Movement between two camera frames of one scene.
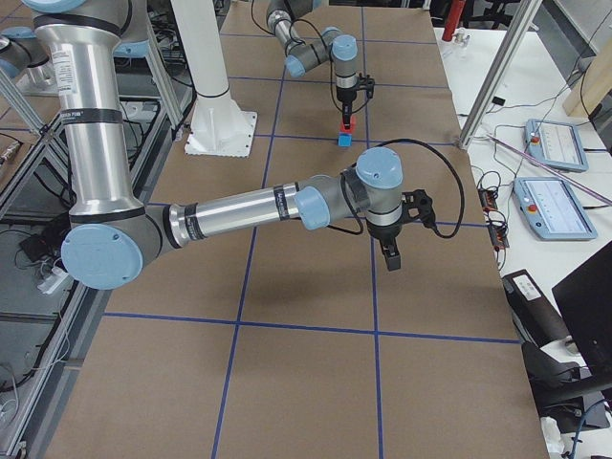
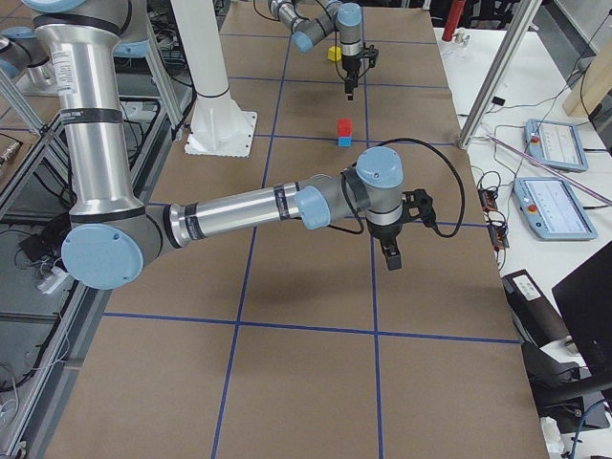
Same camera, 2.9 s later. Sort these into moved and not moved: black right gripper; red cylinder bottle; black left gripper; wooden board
Moved: black left gripper
Not moved: black right gripper; wooden board; red cylinder bottle
